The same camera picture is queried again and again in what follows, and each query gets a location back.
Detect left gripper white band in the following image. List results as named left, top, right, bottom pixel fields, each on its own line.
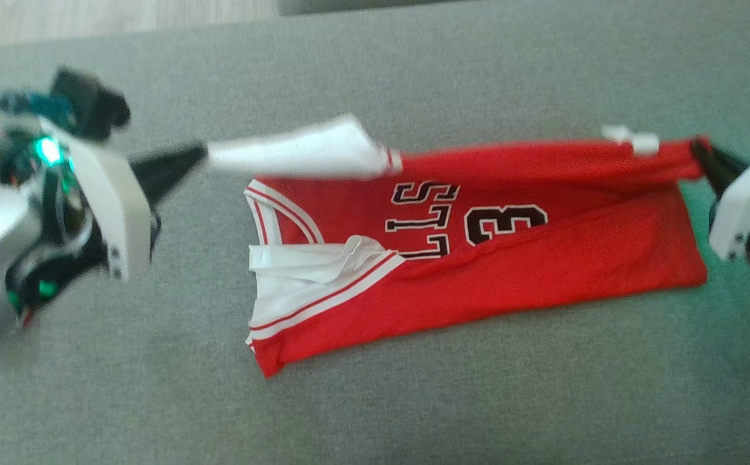
left=0, top=119, right=210, bottom=324

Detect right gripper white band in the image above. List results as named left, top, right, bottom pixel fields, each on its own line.
left=689, top=137, right=750, bottom=262

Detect red Bulls 23 jersey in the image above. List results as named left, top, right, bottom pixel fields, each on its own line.
left=207, top=114, right=712, bottom=380

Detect grey sofa back cushion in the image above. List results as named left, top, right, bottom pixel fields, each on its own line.
left=278, top=0, right=466, bottom=16

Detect grey sofa seat cushion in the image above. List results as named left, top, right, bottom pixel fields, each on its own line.
left=0, top=0, right=750, bottom=465

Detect left arm cable blue connector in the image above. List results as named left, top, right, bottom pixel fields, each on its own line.
left=0, top=90, right=76, bottom=130

